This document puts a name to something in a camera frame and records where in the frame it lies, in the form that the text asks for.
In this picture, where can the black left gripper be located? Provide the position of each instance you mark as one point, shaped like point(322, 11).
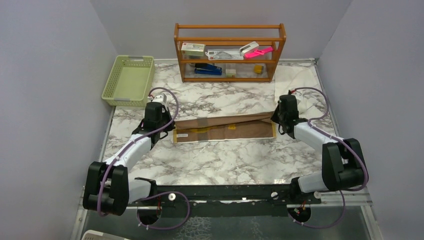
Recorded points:
point(165, 112)

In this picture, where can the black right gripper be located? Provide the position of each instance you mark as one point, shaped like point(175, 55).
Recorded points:
point(274, 116)

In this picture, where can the yellow brown bear towel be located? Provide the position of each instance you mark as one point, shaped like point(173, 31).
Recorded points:
point(225, 128)

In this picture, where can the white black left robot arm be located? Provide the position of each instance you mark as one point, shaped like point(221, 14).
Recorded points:
point(108, 189)

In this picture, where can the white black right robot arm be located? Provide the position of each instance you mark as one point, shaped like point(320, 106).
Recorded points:
point(342, 163)

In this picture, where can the cream white towel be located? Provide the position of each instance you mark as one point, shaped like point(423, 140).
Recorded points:
point(291, 76)

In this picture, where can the green plastic basket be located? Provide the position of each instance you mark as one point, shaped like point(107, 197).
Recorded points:
point(129, 81)

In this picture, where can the small yellow block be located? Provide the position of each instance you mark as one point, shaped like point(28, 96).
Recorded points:
point(258, 69)

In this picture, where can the blue black stapler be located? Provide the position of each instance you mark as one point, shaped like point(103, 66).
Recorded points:
point(207, 69)

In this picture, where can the small white eraser box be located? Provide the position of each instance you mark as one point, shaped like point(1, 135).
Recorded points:
point(230, 70)

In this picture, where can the white green box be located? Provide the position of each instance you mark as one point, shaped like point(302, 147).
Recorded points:
point(192, 49)

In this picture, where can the white stapler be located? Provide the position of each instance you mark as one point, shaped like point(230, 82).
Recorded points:
point(249, 48)

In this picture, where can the wooden shelf rack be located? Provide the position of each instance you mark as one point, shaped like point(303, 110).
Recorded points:
point(230, 37)

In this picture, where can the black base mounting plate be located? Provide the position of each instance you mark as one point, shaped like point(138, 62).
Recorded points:
point(216, 201)

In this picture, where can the white tray corner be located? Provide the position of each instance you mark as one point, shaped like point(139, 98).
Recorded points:
point(97, 235)

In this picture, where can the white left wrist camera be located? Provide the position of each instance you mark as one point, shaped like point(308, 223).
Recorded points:
point(160, 98)

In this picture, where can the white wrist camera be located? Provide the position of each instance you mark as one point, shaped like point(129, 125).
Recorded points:
point(160, 98)
point(298, 96)

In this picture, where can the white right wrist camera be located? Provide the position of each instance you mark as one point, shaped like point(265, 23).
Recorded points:
point(298, 96)

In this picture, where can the aluminium rail frame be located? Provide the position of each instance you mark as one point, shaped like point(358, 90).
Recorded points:
point(339, 216)

